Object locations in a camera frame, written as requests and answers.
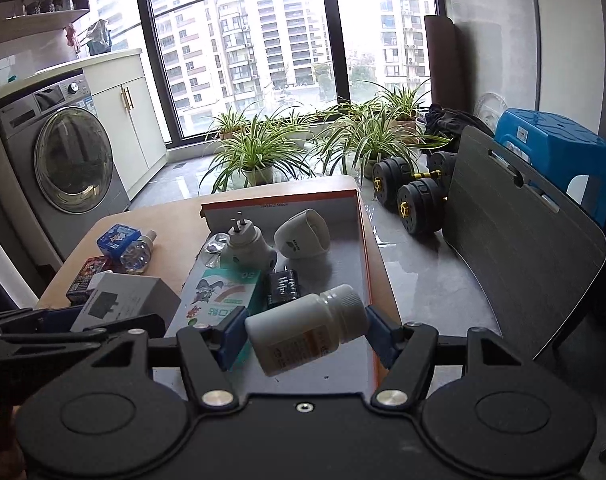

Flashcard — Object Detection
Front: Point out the row of glassware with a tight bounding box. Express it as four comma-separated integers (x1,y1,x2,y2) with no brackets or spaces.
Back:
12,0,77,17

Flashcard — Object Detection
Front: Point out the dark grey chair backrest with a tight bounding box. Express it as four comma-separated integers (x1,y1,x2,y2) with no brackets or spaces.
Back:
442,125,606,362

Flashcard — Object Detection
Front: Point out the blue plastic stool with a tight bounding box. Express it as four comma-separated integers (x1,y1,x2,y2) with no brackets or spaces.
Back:
494,107,606,227

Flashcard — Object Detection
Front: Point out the dark printed card box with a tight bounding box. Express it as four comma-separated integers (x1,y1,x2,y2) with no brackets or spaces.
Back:
65,255,112,304

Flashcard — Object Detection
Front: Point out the white mosquito heater with bottle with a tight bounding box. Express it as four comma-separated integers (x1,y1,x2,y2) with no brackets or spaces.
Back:
202,212,279,274

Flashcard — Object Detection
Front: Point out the white fan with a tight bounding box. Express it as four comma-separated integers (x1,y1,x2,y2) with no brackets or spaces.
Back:
475,92,510,132

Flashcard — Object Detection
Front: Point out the blue-grey hanging cloth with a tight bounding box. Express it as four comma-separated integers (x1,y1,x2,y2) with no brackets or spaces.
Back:
85,18,113,56

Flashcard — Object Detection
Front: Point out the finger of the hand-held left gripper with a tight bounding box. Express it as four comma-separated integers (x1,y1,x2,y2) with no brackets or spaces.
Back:
0,307,85,337
0,313,167,377

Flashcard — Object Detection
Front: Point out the spider plant by window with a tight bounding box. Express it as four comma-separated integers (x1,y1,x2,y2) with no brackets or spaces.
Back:
267,104,335,147

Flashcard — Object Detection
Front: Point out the black dumbbell yellow handle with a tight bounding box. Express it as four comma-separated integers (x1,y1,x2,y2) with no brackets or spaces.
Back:
371,151,459,212
396,177,453,236

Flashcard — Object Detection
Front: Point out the black plug charger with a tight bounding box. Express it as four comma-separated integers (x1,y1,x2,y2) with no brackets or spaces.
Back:
267,267,300,311

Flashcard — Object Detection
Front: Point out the teal and white carton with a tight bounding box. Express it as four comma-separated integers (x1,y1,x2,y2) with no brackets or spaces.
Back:
177,267,264,363

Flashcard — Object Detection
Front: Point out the clear liquid refill bottle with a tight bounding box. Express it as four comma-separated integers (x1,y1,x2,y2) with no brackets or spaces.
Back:
118,229,158,275

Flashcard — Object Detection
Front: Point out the wide spider plant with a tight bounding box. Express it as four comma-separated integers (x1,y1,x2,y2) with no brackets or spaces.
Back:
312,104,450,182

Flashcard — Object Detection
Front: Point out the white pill bottle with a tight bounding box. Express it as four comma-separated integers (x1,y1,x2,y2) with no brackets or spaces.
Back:
244,283,370,378

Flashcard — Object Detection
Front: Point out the brown rolled mat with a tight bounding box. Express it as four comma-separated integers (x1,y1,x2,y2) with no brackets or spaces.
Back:
423,15,456,112

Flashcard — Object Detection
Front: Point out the large spider plant white pot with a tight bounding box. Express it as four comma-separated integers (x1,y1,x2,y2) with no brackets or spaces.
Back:
199,114,317,194

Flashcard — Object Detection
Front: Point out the black window frame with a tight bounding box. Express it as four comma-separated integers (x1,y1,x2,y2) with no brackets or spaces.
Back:
130,0,447,149

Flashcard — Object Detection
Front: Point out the blue tin box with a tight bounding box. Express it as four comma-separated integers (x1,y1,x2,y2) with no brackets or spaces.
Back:
96,223,144,261

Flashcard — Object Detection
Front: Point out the white floor cabinet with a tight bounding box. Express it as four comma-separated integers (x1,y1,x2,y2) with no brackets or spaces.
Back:
84,47,169,202

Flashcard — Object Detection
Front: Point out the small spider plant terracotta pot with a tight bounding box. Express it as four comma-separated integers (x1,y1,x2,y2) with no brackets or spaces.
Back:
203,104,255,142

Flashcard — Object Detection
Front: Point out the dark bag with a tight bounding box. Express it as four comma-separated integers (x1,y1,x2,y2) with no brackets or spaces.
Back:
422,104,494,154

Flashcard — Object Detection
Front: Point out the orange-edged white cardboard box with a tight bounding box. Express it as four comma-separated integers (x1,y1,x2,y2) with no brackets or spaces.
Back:
150,188,390,397

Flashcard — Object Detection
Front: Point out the white charger packaging box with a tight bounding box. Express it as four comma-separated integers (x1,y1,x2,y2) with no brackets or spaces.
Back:
70,272,182,334

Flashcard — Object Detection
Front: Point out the person's left hand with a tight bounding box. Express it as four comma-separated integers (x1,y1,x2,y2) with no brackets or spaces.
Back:
0,406,24,467

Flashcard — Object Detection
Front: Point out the silver front-load washing machine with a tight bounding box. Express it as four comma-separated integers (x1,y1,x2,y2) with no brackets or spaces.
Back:
0,72,132,262

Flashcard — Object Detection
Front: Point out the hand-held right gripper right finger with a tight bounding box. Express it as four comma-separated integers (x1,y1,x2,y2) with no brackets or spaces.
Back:
365,304,534,408

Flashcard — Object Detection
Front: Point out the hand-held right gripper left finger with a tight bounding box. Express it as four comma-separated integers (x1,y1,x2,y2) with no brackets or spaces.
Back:
83,305,249,409

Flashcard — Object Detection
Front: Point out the white wall shelf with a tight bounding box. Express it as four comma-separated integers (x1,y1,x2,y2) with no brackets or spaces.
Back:
0,0,92,47

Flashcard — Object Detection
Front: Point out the tall spider plant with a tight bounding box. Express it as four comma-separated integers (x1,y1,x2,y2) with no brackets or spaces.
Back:
357,79,432,132

